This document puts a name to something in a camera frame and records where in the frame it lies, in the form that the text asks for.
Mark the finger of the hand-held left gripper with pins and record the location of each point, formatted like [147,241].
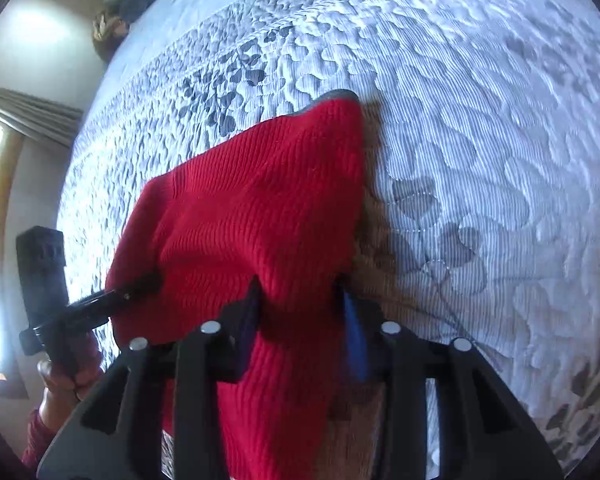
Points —
[105,305]

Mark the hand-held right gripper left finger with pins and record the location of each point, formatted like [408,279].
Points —
[247,320]

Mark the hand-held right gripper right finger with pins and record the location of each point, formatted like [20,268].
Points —
[356,340]

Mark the red knit sweater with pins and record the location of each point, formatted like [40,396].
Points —
[255,200]

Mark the person's left forearm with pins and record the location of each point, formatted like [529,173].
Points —
[42,435]

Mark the person's left hand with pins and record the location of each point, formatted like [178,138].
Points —
[87,370]

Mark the grey curtain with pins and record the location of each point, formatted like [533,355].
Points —
[30,110]

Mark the grey quilted bedspread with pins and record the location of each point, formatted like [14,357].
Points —
[480,135]

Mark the brown woven item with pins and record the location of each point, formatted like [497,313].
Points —
[107,27]

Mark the light blue bed sheet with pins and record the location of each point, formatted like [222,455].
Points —
[190,15]

